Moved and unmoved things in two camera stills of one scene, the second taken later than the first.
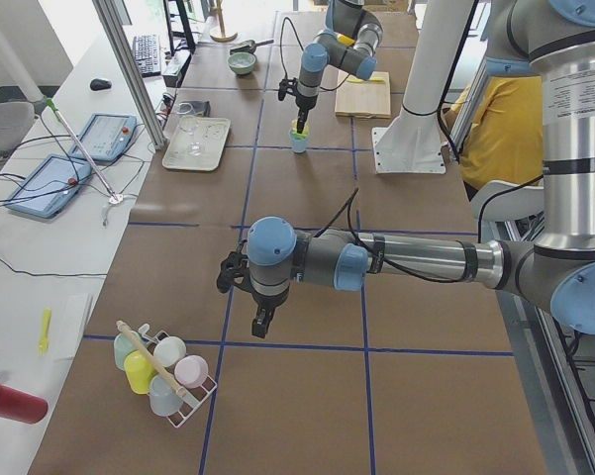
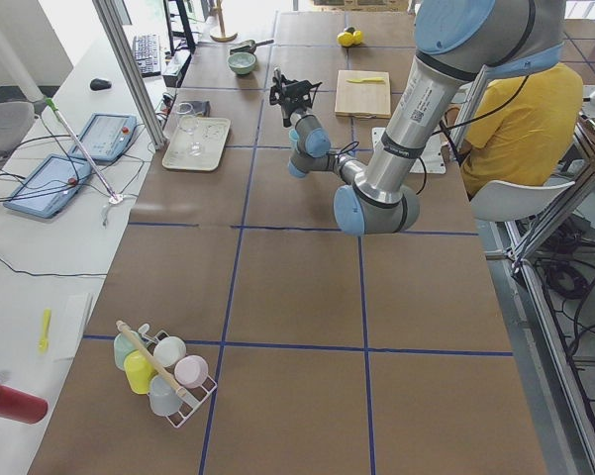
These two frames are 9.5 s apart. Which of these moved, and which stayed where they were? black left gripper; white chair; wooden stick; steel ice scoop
Moved: black left gripper
Stayed: wooden stick; white chair; steel ice scoop
